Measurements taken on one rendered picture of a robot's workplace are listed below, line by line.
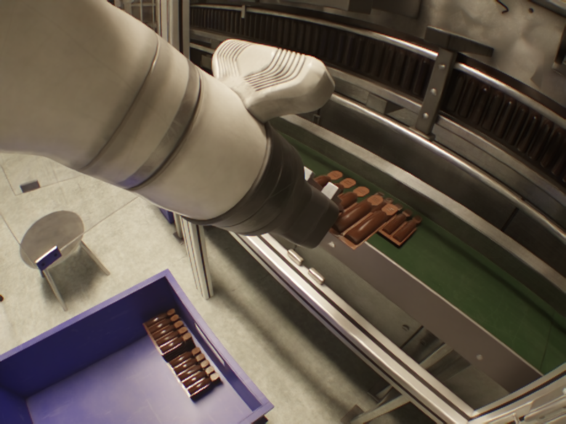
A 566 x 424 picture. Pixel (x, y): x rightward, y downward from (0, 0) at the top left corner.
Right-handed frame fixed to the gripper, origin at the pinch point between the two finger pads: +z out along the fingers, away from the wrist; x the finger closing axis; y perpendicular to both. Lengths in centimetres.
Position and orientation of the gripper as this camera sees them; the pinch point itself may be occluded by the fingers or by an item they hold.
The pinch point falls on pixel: (336, 205)
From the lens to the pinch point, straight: 32.6
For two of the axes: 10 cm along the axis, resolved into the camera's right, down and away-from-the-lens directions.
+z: 4.8, 2.5, 8.4
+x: 6.7, 5.2, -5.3
